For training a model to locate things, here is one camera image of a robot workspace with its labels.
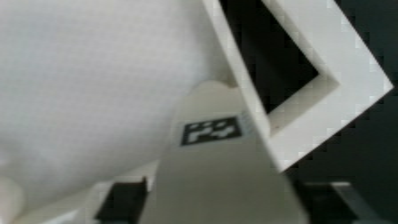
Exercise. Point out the white leg with marker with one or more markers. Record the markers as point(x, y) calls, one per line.
point(219, 186)

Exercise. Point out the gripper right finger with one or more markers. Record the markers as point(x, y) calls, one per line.
point(335, 204)

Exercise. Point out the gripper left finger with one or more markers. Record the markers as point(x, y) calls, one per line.
point(116, 202)

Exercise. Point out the white desk top tray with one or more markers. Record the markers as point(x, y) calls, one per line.
point(104, 58)

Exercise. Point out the white front rail barrier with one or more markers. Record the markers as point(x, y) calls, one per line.
point(347, 87)

